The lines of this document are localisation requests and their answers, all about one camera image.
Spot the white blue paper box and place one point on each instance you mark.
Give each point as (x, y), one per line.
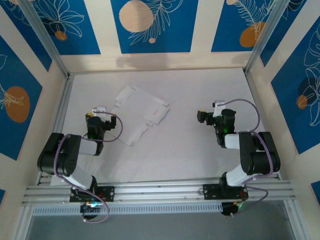
(140, 110)

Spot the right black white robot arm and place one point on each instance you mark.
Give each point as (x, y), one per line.
(262, 160)

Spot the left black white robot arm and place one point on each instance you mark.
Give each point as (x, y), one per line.
(70, 160)

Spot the white table sheet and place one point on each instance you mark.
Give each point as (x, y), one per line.
(195, 165)

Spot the left black electronics module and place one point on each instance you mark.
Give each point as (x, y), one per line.
(91, 212)

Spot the black electronics module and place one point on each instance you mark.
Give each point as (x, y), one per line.
(91, 212)
(228, 210)

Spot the right black electronics module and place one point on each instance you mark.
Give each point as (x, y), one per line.
(228, 210)

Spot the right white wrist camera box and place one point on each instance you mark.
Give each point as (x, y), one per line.
(218, 108)

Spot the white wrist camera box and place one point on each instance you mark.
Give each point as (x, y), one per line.
(218, 108)
(100, 109)

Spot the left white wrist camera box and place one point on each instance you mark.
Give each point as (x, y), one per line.
(100, 109)

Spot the aluminium side rail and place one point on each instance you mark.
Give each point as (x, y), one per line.
(64, 100)

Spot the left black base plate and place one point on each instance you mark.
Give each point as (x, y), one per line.
(107, 193)

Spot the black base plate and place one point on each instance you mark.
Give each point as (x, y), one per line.
(211, 191)
(107, 193)

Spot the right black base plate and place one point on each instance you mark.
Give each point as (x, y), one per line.
(211, 191)

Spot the long aluminium frame rail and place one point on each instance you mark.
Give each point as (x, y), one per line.
(162, 192)

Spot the right aluminium frame post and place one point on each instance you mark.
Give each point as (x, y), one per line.
(267, 32)

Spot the aluminium frame post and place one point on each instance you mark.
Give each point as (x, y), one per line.
(45, 37)
(267, 32)

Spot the left aluminium frame post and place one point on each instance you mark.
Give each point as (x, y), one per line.
(45, 37)

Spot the left aluminium frame leg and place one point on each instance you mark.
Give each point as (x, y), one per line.
(22, 225)

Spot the aluminium frame leg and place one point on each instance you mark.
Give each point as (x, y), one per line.
(22, 225)
(293, 225)

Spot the right aluminium frame leg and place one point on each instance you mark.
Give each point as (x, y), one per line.
(293, 225)

